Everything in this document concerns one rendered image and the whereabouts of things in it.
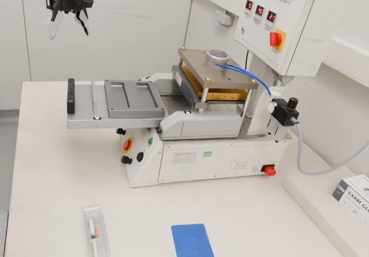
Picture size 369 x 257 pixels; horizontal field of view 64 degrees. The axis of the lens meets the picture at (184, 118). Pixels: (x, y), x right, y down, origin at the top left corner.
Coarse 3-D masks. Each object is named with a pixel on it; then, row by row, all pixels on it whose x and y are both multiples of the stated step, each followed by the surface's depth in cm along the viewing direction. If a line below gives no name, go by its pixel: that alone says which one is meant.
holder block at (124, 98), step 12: (108, 84) 97; (120, 84) 100; (132, 84) 100; (144, 84) 103; (108, 96) 90; (120, 96) 94; (132, 96) 93; (144, 96) 97; (156, 96) 95; (108, 108) 86; (120, 108) 85; (132, 108) 86; (144, 108) 88; (156, 108) 89
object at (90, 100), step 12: (84, 96) 92; (96, 96) 86; (84, 108) 87; (96, 108) 84; (72, 120) 81; (84, 120) 82; (96, 120) 83; (108, 120) 84; (120, 120) 85; (132, 120) 86; (144, 120) 87; (156, 120) 89
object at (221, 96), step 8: (184, 72) 100; (192, 80) 95; (200, 88) 91; (216, 88) 93; (224, 88) 94; (200, 96) 89; (208, 96) 90; (216, 96) 91; (224, 96) 92; (232, 96) 92; (240, 96) 94
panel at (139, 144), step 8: (128, 128) 109; (136, 128) 104; (152, 128) 94; (120, 136) 113; (128, 136) 107; (136, 136) 101; (152, 136) 92; (136, 144) 99; (144, 144) 94; (152, 144) 90; (128, 152) 102; (136, 152) 97; (144, 152) 92; (136, 160) 95; (144, 160) 91; (128, 168) 97; (136, 168) 93; (128, 176) 95
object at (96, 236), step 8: (88, 208) 81; (96, 208) 81; (88, 216) 79; (96, 216) 79; (88, 224) 77; (96, 224) 77; (104, 224) 78; (88, 232) 75; (96, 232) 75; (104, 232) 76; (88, 240) 73; (96, 240) 73; (104, 240) 74; (88, 248) 71; (96, 248) 71; (104, 248) 72; (88, 256) 69; (96, 256) 70; (104, 256) 70
